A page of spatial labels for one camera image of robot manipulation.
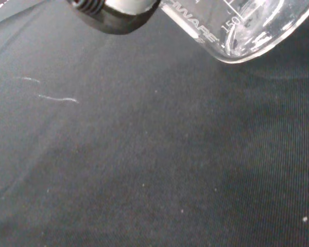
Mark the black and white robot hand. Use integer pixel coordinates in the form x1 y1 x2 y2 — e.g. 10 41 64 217
64 0 162 36

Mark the black bench cloth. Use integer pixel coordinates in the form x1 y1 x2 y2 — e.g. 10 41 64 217
0 0 309 247

